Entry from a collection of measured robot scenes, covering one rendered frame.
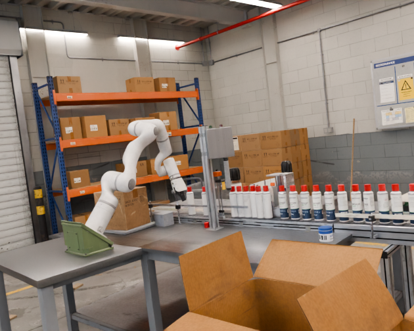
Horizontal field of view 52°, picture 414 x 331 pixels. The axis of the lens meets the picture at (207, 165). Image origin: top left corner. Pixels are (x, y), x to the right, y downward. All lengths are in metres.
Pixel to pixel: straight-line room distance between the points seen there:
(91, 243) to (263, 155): 4.18
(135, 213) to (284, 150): 3.59
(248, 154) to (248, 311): 5.37
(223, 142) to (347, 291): 1.93
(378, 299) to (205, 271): 0.41
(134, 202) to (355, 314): 2.36
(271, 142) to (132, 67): 3.10
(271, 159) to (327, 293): 5.51
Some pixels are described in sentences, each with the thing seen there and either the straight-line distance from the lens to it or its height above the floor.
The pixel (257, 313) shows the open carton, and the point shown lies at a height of 0.92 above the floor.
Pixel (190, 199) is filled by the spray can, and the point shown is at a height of 0.99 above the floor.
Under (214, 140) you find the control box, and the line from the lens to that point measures 2.67.
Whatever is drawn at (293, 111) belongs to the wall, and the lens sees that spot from 7.80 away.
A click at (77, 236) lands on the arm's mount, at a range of 2.59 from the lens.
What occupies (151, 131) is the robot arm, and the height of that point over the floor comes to 1.51.
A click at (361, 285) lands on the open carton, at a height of 1.11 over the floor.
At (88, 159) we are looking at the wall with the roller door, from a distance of 7.32.
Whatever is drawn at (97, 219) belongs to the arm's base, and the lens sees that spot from 2.63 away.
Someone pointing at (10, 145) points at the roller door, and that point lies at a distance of 6.72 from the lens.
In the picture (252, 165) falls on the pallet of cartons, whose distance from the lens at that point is 6.49.
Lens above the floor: 1.43
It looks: 4 degrees down
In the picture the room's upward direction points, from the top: 7 degrees counter-clockwise
